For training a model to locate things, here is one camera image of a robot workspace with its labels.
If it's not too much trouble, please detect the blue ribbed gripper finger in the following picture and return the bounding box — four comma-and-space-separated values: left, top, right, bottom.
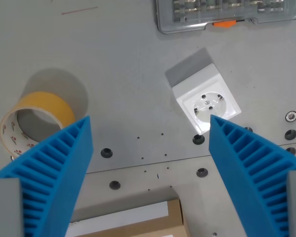
0, 115, 93, 237
208, 114, 296, 237

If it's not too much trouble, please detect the yellow adhesive tape roll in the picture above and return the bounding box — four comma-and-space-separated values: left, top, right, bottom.
0, 91, 76, 161

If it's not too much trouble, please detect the brown cardboard box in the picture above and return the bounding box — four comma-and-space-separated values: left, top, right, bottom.
64, 198, 191, 237

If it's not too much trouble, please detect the clear plastic component box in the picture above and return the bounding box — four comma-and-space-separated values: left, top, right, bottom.
154, 0, 296, 35

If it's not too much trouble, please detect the white wall socket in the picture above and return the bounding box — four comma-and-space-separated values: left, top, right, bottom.
172, 63, 242, 135

